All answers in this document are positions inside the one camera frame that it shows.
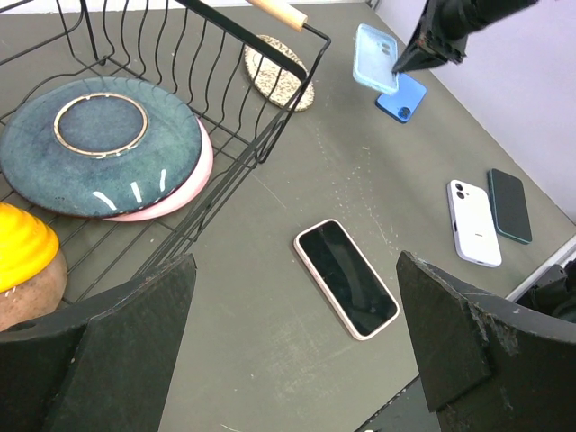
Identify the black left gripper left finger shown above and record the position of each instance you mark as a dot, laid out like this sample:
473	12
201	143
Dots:
101	364

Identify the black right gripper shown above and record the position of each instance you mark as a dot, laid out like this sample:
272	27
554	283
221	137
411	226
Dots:
442	32

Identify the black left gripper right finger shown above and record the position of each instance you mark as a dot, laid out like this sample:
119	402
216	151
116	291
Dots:
486	363

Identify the light blue phone case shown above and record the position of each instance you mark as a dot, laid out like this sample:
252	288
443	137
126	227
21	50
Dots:
376	53

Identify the black smartphone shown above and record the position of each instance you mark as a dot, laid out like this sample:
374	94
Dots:
348	279

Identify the pink phone case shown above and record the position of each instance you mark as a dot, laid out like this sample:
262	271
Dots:
306	256

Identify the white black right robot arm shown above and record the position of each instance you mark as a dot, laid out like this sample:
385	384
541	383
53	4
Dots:
504	8

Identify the lilac phone case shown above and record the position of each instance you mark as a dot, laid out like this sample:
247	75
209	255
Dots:
475	237

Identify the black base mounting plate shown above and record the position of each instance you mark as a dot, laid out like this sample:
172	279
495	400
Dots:
406	411

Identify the brown speckled bowl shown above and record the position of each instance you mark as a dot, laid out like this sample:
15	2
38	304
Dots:
36	297

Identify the yellow ribbed bowl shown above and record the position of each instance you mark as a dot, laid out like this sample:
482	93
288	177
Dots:
28	245

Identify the speckled oval dish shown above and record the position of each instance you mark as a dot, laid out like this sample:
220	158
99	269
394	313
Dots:
273	82

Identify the dark green smartphone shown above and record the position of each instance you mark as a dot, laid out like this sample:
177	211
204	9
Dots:
509	206

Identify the pink plate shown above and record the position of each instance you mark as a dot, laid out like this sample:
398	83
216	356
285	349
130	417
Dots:
185	193

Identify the blue glazed ceramic plate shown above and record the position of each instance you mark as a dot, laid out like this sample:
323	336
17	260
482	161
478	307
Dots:
100	147

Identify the aluminium slotted rail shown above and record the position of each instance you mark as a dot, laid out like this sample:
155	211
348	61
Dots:
560	257

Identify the black wire dish basket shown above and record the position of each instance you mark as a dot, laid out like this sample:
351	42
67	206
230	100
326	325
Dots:
187	48

